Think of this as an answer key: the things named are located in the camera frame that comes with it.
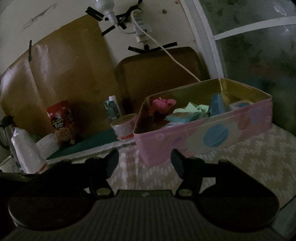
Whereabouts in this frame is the patterned tablecloth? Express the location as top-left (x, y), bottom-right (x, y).
top-left (46, 122), bottom-right (296, 204)

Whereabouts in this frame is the blue white tissue pack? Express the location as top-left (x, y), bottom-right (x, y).
top-left (229, 100), bottom-right (254, 110)

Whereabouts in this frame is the white kettle in plastic bag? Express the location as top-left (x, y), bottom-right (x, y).
top-left (11, 128), bottom-right (47, 174)

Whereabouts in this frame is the teal mat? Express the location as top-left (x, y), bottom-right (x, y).
top-left (46, 128), bottom-right (122, 160)

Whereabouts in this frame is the stainless steel thermos jug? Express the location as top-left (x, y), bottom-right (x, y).
top-left (1, 115), bottom-right (16, 150)

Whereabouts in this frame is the red snack bag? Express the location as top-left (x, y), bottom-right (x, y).
top-left (47, 100), bottom-right (75, 145)

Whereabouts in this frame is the pink macaron tin box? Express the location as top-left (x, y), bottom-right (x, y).
top-left (134, 78), bottom-right (273, 166)

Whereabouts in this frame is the brown tray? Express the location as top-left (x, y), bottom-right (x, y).
top-left (115, 47), bottom-right (209, 114)

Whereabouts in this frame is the cotton swab container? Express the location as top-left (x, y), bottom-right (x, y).
top-left (110, 113), bottom-right (137, 141)

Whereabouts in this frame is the pink knitted soft toy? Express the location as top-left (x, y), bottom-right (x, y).
top-left (149, 98), bottom-right (177, 116)

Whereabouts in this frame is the white power cable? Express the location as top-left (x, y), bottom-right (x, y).
top-left (130, 9), bottom-right (201, 82)

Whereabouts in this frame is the white power strip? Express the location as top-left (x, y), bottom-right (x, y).
top-left (130, 9), bottom-right (152, 43)

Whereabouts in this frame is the blue plastic case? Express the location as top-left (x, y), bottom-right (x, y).
top-left (210, 93), bottom-right (226, 116)

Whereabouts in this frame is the yellow card box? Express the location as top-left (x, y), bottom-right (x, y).
top-left (165, 113), bottom-right (201, 123)

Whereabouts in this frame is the green cloth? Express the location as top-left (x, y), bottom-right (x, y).
top-left (173, 102), bottom-right (210, 118)

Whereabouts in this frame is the green drink carton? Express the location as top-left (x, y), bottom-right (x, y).
top-left (104, 95), bottom-right (122, 122)

